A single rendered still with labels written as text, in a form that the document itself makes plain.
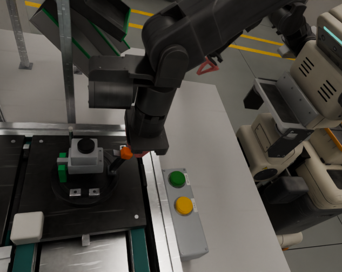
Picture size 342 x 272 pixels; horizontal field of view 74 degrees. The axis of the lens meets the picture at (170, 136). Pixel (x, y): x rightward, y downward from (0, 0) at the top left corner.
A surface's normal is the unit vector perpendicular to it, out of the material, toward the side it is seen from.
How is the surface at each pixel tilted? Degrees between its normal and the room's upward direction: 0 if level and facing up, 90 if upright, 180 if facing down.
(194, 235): 0
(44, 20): 90
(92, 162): 90
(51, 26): 90
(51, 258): 0
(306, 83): 98
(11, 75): 0
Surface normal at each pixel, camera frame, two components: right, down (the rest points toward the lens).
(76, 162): 0.20, 0.79
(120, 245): 0.27, -0.62
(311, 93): -0.98, 0.03
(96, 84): 0.33, 0.07
